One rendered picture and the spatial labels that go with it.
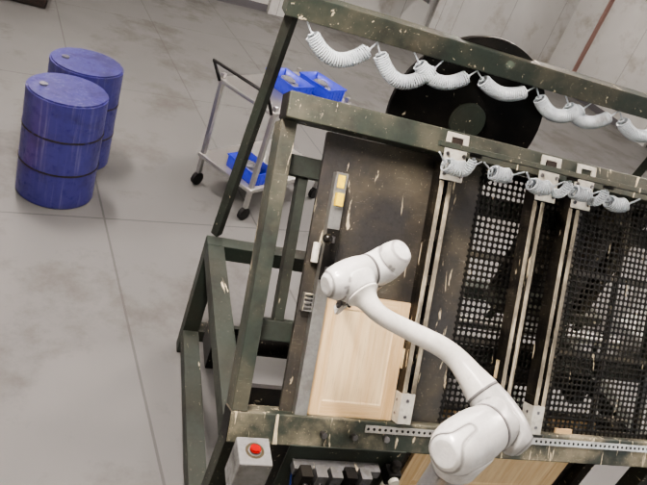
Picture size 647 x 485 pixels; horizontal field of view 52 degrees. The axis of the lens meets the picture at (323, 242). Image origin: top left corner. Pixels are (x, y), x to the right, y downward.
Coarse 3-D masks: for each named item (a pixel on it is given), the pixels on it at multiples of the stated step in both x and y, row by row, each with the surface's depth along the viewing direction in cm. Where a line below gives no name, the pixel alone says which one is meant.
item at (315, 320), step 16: (336, 176) 256; (336, 208) 257; (336, 224) 258; (320, 256) 259; (320, 288) 257; (320, 304) 258; (320, 320) 258; (320, 336) 258; (304, 352) 258; (304, 368) 257; (304, 384) 258; (304, 400) 258
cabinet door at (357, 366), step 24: (360, 312) 266; (408, 312) 273; (336, 336) 263; (360, 336) 267; (384, 336) 270; (336, 360) 264; (360, 360) 267; (384, 360) 271; (312, 384) 261; (336, 384) 265; (360, 384) 268; (384, 384) 271; (312, 408) 262; (336, 408) 265; (360, 408) 268; (384, 408) 272
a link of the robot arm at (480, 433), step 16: (464, 416) 168; (480, 416) 169; (496, 416) 171; (448, 432) 164; (464, 432) 163; (480, 432) 164; (496, 432) 167; (432, 448) 165; (448, 448) 162; (464, 448) 161; (480, 448) 162; (496, 448) 167; (432, 464) 172; (448, 464) 162; (464, 464) 161; (480, 464) 164; (432, 480) 174; (448, 480) 170; (464, 480) 168
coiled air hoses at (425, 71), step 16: (320, 48) 279; (368, 48) 286; (336, 64) 284; (352, 64) 287; (384, 64) 288; (416, 64) 295; (400, 80) 293; (416, 80) 295; (432, 80) 297; (448, 80) 305; (464, 80) 300; (480, 80) 309; (496, 96) 308; (512, 96) 310; (544, 96) 318; (544, 112) 318; (560, 112) 320; (576, 112) 322; (592, 128) 329; (624, 128) 333
